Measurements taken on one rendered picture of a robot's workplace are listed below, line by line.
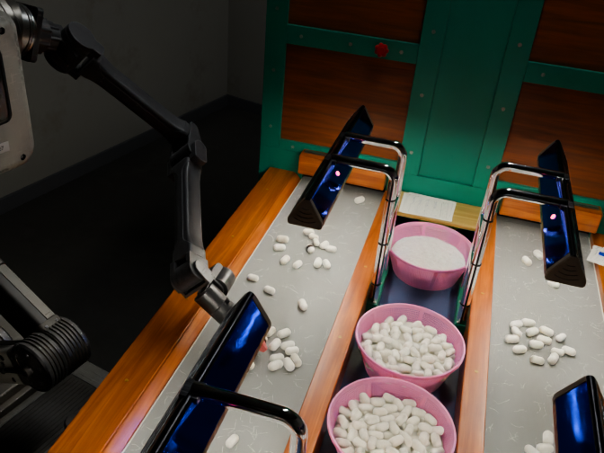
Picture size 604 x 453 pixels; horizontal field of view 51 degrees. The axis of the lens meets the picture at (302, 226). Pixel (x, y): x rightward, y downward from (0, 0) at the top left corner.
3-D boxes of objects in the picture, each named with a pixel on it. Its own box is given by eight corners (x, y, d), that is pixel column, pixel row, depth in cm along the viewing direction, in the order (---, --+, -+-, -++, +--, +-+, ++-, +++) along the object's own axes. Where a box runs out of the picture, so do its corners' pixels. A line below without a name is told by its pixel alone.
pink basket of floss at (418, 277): (413, 306, 181) (420, 279, 176) (365, 255, 201) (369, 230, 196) (486, 286, 192) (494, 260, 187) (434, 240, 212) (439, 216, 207)
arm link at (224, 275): (167, 282, 145) (193, 264, 141) (186, 257, 155) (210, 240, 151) (201, 320, 148) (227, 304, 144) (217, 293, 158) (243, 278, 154)
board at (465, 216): (384, 212, 207) (385, 208, 206) (392, 191, 219) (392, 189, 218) (487, 234, 200) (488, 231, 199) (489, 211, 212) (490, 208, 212)
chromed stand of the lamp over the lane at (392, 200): (308, 300, 179) (324, 156, 156) (326, 262, 196) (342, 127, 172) (375, 316, 176) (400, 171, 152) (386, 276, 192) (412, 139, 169)
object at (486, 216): (451, 335, 171) (490, 189, 148) (457, 292, 188) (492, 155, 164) (524, 352, 168) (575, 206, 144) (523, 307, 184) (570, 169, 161)
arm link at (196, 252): (164, 157, 171) (192, 135, 166) (181, 168, 174) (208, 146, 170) (164, 290, 143) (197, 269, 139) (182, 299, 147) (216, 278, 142)
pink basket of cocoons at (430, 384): (359, 408, 147) (365, 378, 142) (343, 331, 170) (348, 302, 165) (471, 406, 150) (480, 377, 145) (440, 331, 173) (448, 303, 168)
